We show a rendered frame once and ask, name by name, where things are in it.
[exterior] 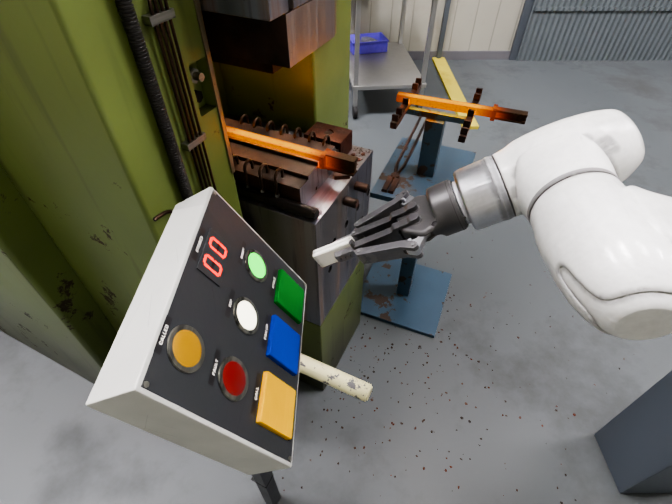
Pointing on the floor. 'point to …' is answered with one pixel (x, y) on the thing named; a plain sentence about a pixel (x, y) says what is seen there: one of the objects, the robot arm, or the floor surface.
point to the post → (267, 487)
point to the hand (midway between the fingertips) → (336, 252)
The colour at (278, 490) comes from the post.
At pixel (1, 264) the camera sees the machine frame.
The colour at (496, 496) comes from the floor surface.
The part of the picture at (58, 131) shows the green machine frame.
